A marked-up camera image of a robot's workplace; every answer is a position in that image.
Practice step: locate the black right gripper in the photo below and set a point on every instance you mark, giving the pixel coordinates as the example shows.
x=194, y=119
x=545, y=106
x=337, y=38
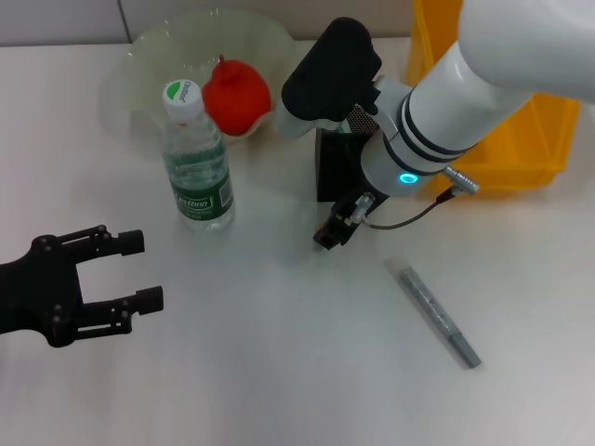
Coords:
x=360, y=204

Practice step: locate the clear water bottle green label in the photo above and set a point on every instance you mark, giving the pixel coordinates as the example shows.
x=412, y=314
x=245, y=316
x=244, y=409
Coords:
x=200, y=186

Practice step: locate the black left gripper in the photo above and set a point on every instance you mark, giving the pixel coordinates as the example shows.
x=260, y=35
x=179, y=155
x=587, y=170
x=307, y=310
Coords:
x=42, y=292

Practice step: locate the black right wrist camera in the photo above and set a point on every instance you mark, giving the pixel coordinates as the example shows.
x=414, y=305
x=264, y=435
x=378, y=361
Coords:
x=330, y=74

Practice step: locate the black mesh pen holder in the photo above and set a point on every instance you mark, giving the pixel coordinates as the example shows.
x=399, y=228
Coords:
x=337, y=167

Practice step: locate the red-orange toy orange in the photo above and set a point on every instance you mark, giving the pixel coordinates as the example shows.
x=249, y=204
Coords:
x=239, y=100

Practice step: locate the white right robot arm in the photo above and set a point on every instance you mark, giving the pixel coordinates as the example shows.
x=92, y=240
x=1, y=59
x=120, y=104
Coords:
x=465, y=93

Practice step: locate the grey marker pen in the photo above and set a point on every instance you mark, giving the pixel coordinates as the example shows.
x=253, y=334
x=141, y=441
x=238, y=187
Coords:
x=432, y=306

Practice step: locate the yellow plastic bin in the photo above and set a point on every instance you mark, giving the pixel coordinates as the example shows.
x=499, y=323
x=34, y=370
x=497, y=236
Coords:
x=525, y=139

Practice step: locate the translucent green glass fruit plate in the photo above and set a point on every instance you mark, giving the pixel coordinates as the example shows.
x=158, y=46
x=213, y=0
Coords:
x=158, y=60

